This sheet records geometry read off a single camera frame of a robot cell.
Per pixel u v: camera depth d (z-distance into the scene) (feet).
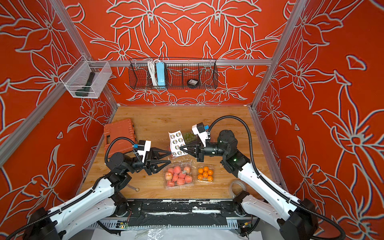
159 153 2.09
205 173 2.73
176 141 1.93
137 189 2.60
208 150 1.84
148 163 1.86
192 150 1.96
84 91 2.58
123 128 3.29
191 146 1.90
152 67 2.87
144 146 1.75
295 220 1.22
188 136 1.85
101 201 1.70
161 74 2.93
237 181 2.57
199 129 1.80
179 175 2.65
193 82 3.13
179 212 2.39
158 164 1.90
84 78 2.92
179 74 3.20
